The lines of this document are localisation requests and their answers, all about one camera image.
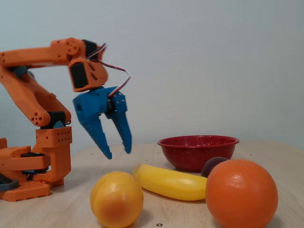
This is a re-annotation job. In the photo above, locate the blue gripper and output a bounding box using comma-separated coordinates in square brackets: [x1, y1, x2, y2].
[72, 86, 133, 160]

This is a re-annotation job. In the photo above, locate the yellow plastic banana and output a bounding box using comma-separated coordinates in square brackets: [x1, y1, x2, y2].
[132, 163, 208, 201]

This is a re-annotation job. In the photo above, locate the orange robot base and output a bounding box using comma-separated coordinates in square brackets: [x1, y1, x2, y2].
[0, 137, 52, 202]

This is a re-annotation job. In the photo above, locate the red speckled enamel bowl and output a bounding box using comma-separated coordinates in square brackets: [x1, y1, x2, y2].
[157, 135, 240, 173]

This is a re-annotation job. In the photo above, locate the yellow orange plastic peach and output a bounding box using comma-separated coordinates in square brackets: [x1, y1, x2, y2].
[89, 171, 144, 228]

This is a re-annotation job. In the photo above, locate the dark purple plastic plum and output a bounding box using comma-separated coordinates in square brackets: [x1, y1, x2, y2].
[200, 156, 229, 178]

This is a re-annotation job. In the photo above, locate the dark grey table clamp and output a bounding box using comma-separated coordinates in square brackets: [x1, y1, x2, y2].
[0, 173, 19, 192]

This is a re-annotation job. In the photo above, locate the orange plastic orange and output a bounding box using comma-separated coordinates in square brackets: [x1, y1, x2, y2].
[205, 159, 279, 228]

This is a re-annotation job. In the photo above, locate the red white black servo cable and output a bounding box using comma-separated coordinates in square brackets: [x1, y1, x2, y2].
[86, 43, 132, 98]

